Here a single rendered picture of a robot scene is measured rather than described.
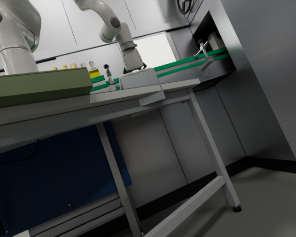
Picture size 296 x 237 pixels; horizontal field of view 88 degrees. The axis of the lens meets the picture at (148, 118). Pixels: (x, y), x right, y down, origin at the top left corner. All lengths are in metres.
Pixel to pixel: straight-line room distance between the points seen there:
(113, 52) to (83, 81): 0.83
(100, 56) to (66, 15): 0.46
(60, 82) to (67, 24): 1.07
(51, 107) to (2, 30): 0.32
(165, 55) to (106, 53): 0.47
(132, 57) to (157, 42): 0.61
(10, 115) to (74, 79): 0.19
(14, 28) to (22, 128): 0.36
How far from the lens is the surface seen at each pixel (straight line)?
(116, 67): 1.27
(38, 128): 0.59
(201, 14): 1.51
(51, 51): 1.44
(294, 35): 1.56
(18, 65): 0.68
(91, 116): 0.61
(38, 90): 0.51
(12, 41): 0.73
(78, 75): 0.54
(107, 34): 0.84
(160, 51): 1.39
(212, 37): 1.60
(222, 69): 1.29
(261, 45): 1.32
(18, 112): 0.56
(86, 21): 1.56
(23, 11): 0.85
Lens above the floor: 0.53
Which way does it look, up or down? 6 degrees up
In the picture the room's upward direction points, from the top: 21 degrees counter-clockwise
